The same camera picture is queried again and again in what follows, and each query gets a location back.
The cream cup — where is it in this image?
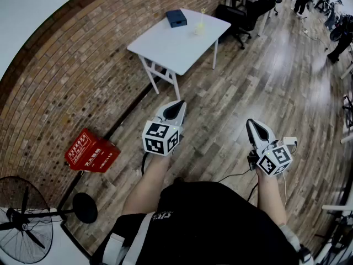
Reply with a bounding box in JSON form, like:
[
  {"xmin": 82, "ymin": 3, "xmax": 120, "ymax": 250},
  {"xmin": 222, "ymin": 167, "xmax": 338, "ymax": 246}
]
[{"xmin": 192, "ymin": 23, "xmax": 206, "ymax": 37}]

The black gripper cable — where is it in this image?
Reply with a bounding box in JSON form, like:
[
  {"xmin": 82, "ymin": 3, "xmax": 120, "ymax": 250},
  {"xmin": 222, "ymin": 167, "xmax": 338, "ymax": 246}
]
[
  {"xmin": 141, "ymin": 152, "xmax": 151, "ymax": 176},
  {"xmin": 217, "ymin": 168, "xmax": 260, "ymax": 204}
]

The person's black shirt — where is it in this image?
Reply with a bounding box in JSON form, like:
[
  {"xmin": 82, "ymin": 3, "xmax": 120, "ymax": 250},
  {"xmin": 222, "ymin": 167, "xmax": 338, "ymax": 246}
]
[{"xmin": 90, "ymin": 177, "xmax": 315, "ymax": 265}]

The red metal box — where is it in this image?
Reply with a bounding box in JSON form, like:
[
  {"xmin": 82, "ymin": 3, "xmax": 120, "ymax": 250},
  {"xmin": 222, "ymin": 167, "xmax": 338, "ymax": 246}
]
[{"xmin": 65, "ymin": 128, "xmax": 121, "ymax": 173}]

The black office chair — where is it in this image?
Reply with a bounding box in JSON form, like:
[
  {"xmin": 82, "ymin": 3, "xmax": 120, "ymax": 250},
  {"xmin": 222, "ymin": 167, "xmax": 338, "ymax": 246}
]
[{"xmin": 215, "ymin": 0, "xmax": 282, "ymax": 50}]

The white folding table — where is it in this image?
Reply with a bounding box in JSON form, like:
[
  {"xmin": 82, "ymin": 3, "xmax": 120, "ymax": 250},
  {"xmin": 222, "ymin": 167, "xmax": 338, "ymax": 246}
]
[{"xmin": 126, "ymin": 8, "xmax": 232, "ymax": 101}]

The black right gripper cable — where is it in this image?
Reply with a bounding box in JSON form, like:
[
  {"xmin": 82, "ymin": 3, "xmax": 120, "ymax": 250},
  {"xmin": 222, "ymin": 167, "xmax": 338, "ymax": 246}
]
[{"xmin": 217, "ymin": 168, "xmax": 260, "ymax": 204}]

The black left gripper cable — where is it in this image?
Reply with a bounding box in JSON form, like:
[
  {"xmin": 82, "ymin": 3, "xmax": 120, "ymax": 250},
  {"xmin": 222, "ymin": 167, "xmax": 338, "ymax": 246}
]
[{"xmin": 141, "ymin": 152, "xmax": 151, "ymax": 176}]

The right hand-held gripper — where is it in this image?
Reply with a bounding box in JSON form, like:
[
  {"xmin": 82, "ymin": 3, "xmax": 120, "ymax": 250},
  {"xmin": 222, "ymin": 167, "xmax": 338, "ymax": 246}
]
[{"xmin": 246, "ymin": 119, "xmax": 293, "ymax": 178}]

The person's right forearm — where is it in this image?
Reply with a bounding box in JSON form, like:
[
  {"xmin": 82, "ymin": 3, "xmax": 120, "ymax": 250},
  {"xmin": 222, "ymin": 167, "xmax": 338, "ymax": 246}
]
[{"xmin": 256, "ymin": 167, "xmax": 288, "ymax": 227}]

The person's left forearm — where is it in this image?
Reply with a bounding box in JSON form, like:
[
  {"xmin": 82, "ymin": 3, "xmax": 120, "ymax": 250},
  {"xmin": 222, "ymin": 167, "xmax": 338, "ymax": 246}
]
[{"xmin": 121, "ymin": 150, "xmax": 173, "ymax": 216}]

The dark blue drawer box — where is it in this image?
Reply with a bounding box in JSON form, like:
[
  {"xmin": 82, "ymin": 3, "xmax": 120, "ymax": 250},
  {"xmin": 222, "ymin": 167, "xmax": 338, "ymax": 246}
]
[{"xmin": 165, "ymin": 9, "xmax": 188, "ymax": 29}]

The black standing fan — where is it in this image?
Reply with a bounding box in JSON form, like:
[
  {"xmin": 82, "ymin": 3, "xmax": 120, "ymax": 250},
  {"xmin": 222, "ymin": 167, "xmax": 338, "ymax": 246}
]
[{"xmin": 0, "ymin": 176, "xmax": 99, "ymax": 264}]

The white cable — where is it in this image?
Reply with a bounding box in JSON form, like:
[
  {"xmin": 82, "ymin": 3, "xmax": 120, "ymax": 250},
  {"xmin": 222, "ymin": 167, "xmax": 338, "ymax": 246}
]
[{"xmin": 281, "ymin": 171, "xmax": 288, "ymax": 206}]

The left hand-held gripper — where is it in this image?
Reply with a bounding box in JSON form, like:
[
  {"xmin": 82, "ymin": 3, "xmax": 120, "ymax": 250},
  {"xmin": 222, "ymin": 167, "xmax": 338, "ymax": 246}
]
[{"xmin": 142, "ymin": 99, "xmax": 188, "ymax": 157}]

